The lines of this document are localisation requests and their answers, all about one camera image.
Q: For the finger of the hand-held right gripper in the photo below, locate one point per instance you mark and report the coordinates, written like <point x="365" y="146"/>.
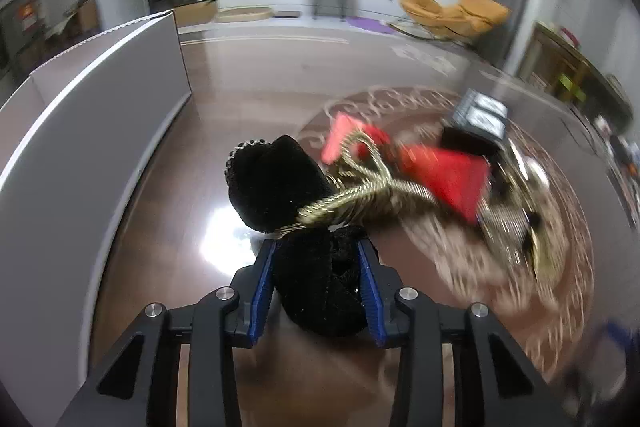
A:
<point x="622" y="338"/>

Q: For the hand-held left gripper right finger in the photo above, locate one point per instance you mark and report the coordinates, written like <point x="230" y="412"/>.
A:
<point x="374" y="299"/>

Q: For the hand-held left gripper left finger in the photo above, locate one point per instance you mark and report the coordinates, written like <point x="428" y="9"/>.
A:
<point x="262" y="297"/>

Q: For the black velvet scrunchie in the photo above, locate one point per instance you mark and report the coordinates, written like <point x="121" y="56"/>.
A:
<point x="320" y="287"/>

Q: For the glass-covered wooden desktop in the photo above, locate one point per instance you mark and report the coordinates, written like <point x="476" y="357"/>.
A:
<point x="240" y="97"/>

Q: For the black beaded hair bow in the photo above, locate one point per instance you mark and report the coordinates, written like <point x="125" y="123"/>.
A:
<point x="275" y="182"/>

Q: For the gold tube with silver cap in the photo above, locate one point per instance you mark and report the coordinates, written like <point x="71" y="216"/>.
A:
<point x="545" y="252"/>

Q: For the red pouch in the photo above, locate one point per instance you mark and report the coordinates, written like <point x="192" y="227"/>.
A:
<point x="445" y="177"/>

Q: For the silver mesh hair clip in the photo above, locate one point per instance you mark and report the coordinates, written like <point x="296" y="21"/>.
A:
<point x="500" y="227"/>

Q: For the black case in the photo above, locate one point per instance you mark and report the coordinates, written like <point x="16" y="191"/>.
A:
<point x="470" y="142"/>

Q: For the white storage box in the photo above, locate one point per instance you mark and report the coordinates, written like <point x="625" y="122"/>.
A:
<point x="75" y="132"/>

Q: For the purple floor mat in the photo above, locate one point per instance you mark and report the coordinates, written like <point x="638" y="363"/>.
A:
<point x="370" y="25"/>

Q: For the beige floor tray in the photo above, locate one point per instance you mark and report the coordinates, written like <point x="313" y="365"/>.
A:
<point x="243" y="14"/>

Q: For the wooden side cabinet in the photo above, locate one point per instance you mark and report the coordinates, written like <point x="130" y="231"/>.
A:
<point x="555" y="62"/>

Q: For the flat cardboard box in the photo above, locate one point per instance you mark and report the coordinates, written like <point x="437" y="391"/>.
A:
<point x="197" y="12"/>

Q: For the orange lounge chair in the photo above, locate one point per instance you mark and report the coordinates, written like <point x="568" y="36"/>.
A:
<point x="480" y="14"/>
<point x="422" y="9"/>

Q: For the tall cardboard box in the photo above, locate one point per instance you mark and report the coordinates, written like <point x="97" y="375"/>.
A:
<point x="86" y="14"/>

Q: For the red door poster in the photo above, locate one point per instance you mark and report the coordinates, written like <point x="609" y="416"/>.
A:
<point x="28" y="16"/>

